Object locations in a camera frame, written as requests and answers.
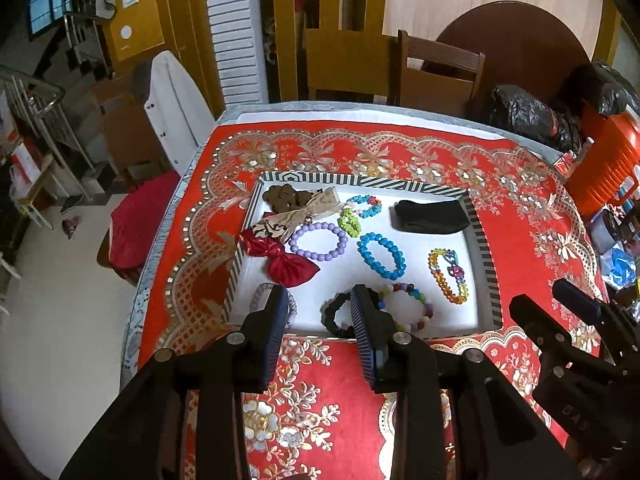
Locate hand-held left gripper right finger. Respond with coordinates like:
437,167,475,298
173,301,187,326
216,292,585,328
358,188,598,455
349,284,583,480

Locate red seat cushion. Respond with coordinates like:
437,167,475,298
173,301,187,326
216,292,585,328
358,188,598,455
110,170,181,273

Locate black plastic bag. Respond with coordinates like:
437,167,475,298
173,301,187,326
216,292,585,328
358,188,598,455
565,61,640,118
487,85,583,153

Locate round brown table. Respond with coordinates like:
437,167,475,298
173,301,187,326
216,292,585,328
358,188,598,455
435,1,593,111

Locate green bead bracelet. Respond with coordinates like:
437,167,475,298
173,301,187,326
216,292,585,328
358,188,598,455
337,207,362,237

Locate brown hair scrunchie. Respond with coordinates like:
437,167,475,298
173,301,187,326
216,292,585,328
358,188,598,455
262,184,321,216

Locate red satin hair bow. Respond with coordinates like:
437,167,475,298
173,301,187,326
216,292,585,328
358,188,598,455
237,229,321,288

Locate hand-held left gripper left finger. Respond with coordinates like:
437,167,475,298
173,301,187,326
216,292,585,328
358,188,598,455
59,285,292,480

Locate wooden chair with cushion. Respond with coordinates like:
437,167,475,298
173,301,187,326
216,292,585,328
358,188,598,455
92,57,181,288

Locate multicolour matte bead bracelet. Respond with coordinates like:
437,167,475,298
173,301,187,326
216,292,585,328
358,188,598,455
377,282,435,333

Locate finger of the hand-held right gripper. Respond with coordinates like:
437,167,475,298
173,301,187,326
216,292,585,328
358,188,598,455
552,278,608,323
510,294,591,358

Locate red patterned tablecloth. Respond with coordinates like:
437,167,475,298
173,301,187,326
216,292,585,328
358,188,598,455
137,120,608,480

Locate pile of assorted small containers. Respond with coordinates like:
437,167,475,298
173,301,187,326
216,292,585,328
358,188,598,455
590,180,640,291

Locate staircase with metal railing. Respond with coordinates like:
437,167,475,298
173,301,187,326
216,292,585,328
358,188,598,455
0,10,126,206

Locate red and white box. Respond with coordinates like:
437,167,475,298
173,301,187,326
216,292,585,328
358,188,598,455
10,145,41,181

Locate blue bead bracelet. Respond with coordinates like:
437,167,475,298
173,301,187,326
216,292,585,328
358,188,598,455
357,231,407,281

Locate white board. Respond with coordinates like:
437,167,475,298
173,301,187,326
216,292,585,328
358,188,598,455
145,51,216,173

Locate purple bead bracelet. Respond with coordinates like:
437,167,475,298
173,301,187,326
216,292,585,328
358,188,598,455
288,221,348,262

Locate clear bead bracelet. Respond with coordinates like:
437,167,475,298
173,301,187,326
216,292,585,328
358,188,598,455
251,282,297,328

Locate pastel blue pink bracelet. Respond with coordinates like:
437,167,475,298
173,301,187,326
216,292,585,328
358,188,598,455
346,194,382,219

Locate white tray with striped rim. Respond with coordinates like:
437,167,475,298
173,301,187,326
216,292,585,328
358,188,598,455
220,170,503,343

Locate orange plastic basket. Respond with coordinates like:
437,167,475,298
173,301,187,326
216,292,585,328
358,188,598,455
565,107,640,213

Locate rainbow translucent bead bracelet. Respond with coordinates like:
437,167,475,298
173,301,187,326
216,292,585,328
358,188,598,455
427,247,472,306

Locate white louvred door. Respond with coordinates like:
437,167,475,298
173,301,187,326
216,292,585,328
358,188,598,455
202,0,271,111

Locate dark window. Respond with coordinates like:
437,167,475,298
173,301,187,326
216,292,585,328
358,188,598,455
27,0,71,41

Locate beige patterned hair bow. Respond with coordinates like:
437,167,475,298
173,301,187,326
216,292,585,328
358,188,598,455
247,186,346,243

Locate black cloth headband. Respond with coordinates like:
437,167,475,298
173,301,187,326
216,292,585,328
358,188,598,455
390,199,471,235

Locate black bead bracelet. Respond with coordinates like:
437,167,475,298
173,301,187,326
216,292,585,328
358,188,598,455
320,291,358,337

